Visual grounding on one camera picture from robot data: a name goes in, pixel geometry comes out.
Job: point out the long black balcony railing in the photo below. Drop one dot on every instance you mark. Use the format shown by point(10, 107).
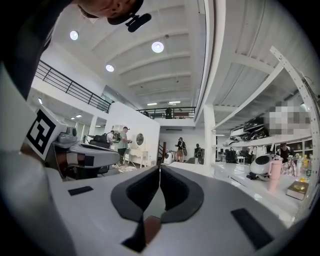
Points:
point(75, 88)

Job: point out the pink checked bag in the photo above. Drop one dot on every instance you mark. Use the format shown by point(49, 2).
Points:
point(290, 168)

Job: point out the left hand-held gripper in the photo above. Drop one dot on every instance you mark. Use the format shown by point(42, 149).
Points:
point(41, 130)

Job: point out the short black balcony railing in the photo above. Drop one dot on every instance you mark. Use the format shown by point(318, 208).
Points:
point(155, 112)

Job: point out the oval mirror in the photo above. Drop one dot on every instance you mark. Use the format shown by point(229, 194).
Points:
point(140, 139)

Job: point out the round ceiling lamp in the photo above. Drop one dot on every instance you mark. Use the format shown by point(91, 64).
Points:
point(157, 46)
point(74, 35)
point(109, 67)

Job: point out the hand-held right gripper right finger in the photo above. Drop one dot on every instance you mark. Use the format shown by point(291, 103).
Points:
point(215, 207)

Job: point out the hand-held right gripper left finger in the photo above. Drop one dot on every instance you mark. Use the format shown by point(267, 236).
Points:
point(95, 215)

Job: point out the strip ceiling light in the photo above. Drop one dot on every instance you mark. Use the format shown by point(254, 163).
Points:
point(152, 103)
point(174, 102)

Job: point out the white dressing table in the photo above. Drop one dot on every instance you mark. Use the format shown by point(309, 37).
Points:
point(136, 153)

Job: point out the white metal shelf rack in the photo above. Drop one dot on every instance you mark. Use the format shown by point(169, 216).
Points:
point(240, 175)

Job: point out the yellow bottle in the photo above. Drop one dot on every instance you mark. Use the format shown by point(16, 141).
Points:
point(304, 167)

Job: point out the person's black shirt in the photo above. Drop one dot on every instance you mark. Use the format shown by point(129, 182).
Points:
point(30, 37)

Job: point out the black bag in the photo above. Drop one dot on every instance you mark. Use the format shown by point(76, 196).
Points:
point(98, 141)

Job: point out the pink tumbler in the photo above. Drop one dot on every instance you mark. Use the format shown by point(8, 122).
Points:
point(275, 175)

